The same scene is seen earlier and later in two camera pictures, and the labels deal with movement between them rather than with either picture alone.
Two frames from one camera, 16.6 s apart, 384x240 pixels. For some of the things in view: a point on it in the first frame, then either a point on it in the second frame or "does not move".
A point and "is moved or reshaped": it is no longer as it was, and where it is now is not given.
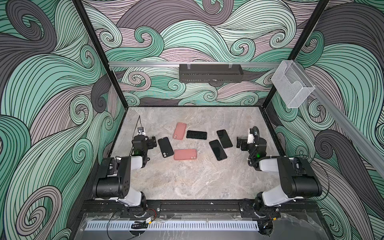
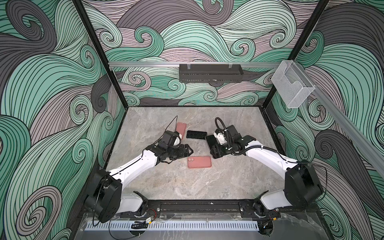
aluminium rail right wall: [371, 150] does not move
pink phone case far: [179, 131] does not move
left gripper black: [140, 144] → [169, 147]
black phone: [218, 150] is moved or reshaped
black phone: [185, 154] is moved or reshaped
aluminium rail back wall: [123, 64] does not move
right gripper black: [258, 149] → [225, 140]
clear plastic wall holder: [293, 85] does not move
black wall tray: [210, 73] does not move
